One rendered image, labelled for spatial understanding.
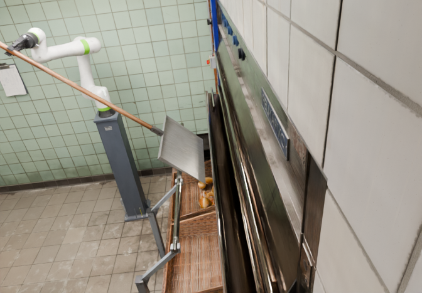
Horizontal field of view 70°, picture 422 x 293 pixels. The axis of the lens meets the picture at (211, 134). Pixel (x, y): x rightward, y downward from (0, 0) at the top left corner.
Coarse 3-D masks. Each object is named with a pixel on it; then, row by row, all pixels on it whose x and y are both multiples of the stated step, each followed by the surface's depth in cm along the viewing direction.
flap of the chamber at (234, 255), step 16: (208, 96) 224; (224, 128) 185; (224, 144) 169; (224, 160) 156; (224, 176) 144; (224, 192) 135; (224, 208) 126; (240, 208) 127; (224, 224) 119; (240, 224) 120; (240, 240) 113; (240, 256) 107; (240, 272) 101; (240, 288) 96
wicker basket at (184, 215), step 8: (208, 168) 261; (176, 176) 263; (184, 176) 264; (208, 176) 266; (184, 184) 268; (192, 184) 267; (208, 184) 265; (184, 192) 260; (200, 192) 257; (208, 192) 257; (184, 200) 251; (192, 200) 250; (184, 208) 243; (192, 208) 242; (200, 208) 241; (208, 208) 212; (184, 216) 214; (192, 216) 215
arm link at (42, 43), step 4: (32, 28) 199; (36, 28) 200; (32, 32) 194; (36, 32) 197; (40, 32) 200; (40, 36) 199; (44, 36) 202; (40, 40) 199; (44, 40) 203; (40, 44) 202; (44, 44) 204; (36, 48) 202; (40, 48) 203
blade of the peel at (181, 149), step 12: (168, 120) 231; (168, 132) 217; (180, 132) 228; (192, 132) 240; (168, 144) 205; (180, 144) 215; (192, 144) 226; (168, 156) 194; (180, 156) 203; (192, 156) 213; (180, 168) 190; (192, 168) 201; (204, 168) 210; (204, 180) 199
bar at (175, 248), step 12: (180, 180) 183; (168, 192) 188; (180, 192) 174; (156, 204) 193; (180, 204) 167; (156, 228) 201; (156, 240) 207; (180, 252) 142; (156, 264) 148; (144, 276) 151; (144, 288) 155
